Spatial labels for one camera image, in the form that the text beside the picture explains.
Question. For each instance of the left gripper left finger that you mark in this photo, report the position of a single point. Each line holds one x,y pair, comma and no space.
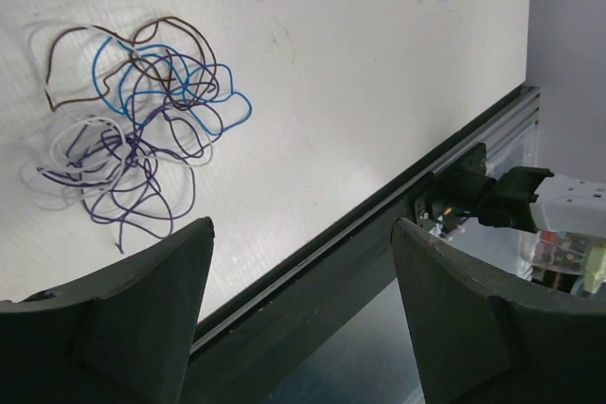
122,334

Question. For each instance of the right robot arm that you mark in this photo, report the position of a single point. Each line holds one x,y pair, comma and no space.
527,199

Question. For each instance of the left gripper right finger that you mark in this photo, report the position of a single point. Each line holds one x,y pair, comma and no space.
483,335

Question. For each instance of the aluminium front rail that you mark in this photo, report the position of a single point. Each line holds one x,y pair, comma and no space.
500,129

